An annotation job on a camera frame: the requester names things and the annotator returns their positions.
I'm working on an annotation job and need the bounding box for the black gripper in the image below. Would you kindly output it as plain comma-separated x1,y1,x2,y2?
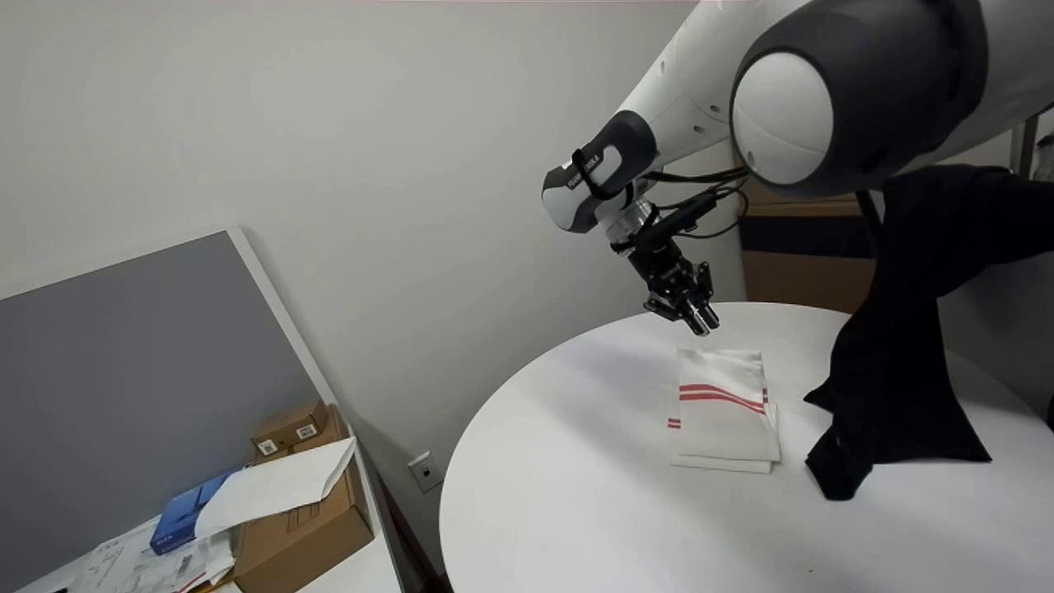
630,231,722,338

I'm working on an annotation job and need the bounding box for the black t-shirt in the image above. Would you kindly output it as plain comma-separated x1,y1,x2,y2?
807,164,1054,500

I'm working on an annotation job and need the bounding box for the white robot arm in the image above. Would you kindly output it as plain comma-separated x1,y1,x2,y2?
541,0,1054,333

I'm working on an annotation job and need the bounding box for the brown cardboard boxes background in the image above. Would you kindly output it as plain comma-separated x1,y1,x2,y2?
737,183,876,313

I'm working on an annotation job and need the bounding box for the white paper sheet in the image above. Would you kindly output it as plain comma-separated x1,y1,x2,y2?
196,439,355,542

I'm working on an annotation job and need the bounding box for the cardboard box on desk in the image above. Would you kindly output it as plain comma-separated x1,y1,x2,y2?
233,406,376,593

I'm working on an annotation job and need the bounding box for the blue object on desk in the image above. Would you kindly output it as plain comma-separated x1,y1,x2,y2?
148,475,223,553

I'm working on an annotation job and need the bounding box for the grey partition panel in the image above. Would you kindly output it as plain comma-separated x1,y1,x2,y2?
0,231,320,593

